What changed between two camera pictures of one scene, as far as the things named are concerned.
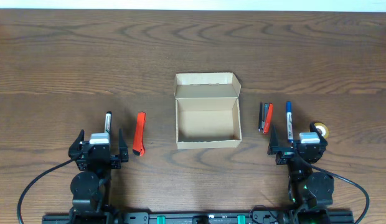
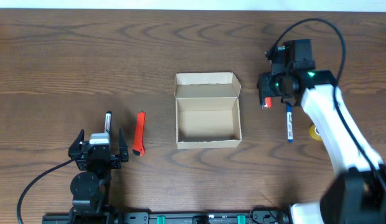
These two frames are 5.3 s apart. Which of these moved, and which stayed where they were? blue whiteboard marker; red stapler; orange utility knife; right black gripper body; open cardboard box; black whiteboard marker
Moved: right black gripper body; red stapler
Stayed: orange utility knife; black whiteboard marker; open cardboard box; blue whiteboard marker
